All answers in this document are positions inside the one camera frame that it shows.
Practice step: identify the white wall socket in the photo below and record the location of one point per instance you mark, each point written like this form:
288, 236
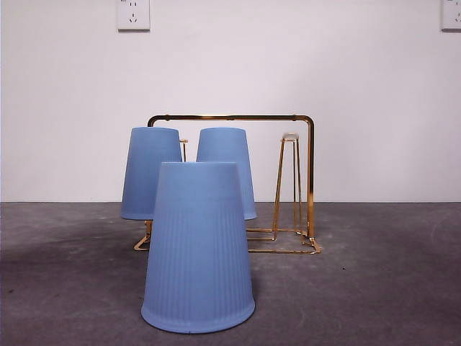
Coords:
133, 14
452, 14

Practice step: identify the blue ribbed plastic cup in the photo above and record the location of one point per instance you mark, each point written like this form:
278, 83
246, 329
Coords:
198, 252
223, 144
144, 162

